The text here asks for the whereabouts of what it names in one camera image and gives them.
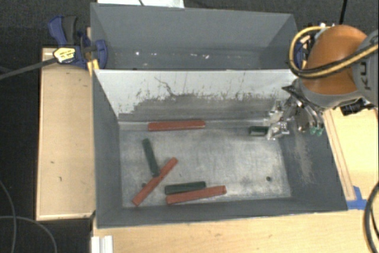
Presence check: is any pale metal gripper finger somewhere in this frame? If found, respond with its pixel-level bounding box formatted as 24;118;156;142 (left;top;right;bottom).
268;100;287;126
266;123;291;142

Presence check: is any dark green flat block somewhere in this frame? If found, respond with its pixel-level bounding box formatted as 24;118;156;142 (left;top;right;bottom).
142;138;161;178
248;126;269;137
164;181;207;196

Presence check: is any grey metal bin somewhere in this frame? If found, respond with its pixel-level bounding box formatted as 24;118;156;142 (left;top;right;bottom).
89;2;349;229

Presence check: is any red-brown flat block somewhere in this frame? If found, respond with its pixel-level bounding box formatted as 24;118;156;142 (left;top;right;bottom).
131;157;179;207
165;185;228;206
147;119;206;132

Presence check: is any pale wood board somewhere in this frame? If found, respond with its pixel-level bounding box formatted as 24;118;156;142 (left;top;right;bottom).
35;47;97;222

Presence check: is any black cylinder on white bracket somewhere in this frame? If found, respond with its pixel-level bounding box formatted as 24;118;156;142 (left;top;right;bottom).
339;98;375;117

